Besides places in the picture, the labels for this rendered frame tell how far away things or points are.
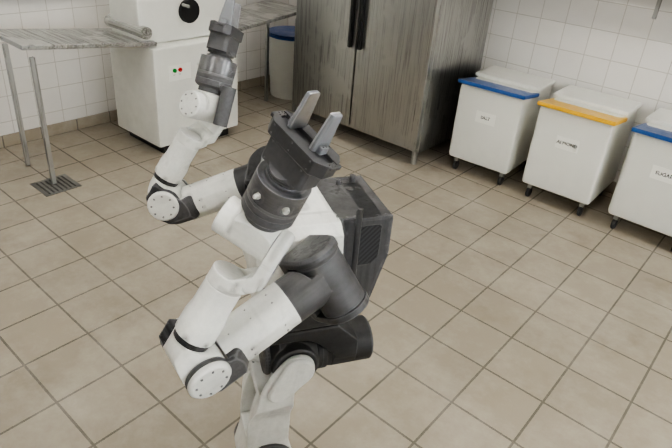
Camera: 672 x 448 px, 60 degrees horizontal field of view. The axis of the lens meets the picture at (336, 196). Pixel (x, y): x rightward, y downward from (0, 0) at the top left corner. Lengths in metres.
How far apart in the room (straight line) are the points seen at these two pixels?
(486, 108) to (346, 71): 1.21
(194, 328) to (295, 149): 0.35
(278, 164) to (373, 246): 0.50
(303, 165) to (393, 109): 3.94
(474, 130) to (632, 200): 1.23
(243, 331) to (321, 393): 1.70
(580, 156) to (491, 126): 0.69
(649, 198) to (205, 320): 3.68
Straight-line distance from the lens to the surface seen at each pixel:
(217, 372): 1.01
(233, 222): 0.89
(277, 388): 1.47
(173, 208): 1.47
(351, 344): 1.48
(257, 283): 0.91
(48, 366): 2.99
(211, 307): 0.95
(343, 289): 1.08
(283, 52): 5.98
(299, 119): 0.81
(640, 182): 4.31
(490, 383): 2.93
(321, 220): 1.19
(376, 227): 1.24
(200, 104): 1.39
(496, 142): 4.60
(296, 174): 0.80
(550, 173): 4.49
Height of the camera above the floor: 1.98
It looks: 28 degrees down
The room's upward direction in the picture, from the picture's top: 5 degrees clockwise
